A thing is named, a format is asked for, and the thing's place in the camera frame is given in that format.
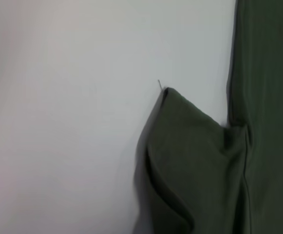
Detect dark green shirt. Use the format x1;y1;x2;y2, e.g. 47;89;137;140
131;0;283;234

